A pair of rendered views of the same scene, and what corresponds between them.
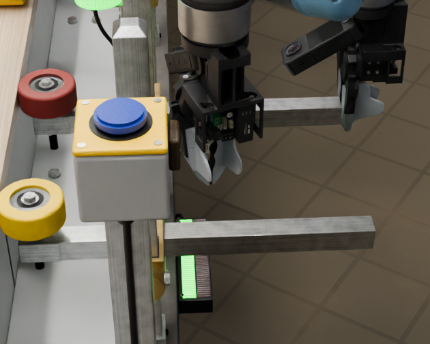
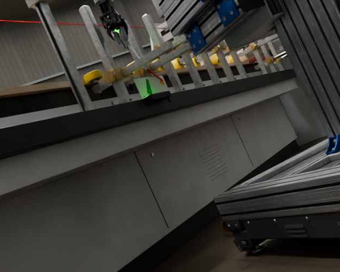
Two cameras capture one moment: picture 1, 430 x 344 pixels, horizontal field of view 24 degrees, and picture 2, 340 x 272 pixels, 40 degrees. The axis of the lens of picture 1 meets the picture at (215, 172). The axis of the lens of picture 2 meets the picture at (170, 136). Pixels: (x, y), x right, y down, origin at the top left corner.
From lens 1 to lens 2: 1.79 m
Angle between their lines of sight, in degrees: 51
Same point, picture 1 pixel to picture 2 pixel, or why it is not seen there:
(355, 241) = (165, 47)
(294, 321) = not seen: hidden behind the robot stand
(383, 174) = not seen: outside the picture
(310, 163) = not seen: outside the picture
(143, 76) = (87, 15)
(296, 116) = (182, 47)
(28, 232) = (87, 77)
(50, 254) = (99, 87)
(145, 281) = (48, 21)
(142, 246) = (43, 12)
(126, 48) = (81, 10)
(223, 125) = (109, 20)
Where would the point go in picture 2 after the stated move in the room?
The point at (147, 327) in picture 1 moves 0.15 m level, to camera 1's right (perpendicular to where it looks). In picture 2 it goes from (54, 34) to (80, 14)
